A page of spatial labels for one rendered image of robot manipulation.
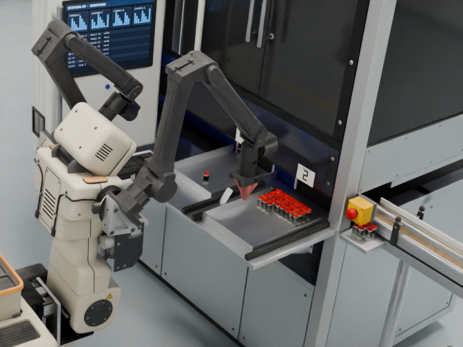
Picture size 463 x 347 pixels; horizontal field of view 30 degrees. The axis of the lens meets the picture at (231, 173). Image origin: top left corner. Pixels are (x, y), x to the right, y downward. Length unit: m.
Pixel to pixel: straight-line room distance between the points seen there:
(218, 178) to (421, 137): 0.78
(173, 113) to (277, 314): 1.35
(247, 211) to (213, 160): 0.39
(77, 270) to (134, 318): 1.28
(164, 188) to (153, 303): 1.64
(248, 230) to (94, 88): 0.88
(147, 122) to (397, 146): 1.09
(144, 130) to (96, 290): 1.04
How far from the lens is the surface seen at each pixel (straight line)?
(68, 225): 2.65
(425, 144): 3.31
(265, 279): 3.50
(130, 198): 2.49
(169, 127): 2.43
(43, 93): 3.41
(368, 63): 2.84
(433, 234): 3.13
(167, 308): 4.07
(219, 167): 3.41
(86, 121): 2.59
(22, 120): 5.69
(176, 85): 2.37
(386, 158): 3.14
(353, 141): 2.95
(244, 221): 3.09
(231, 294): 3.71
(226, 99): 2.52
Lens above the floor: 2.51
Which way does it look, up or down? 29 degrees down
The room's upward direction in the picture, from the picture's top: 7 degrees clockwise
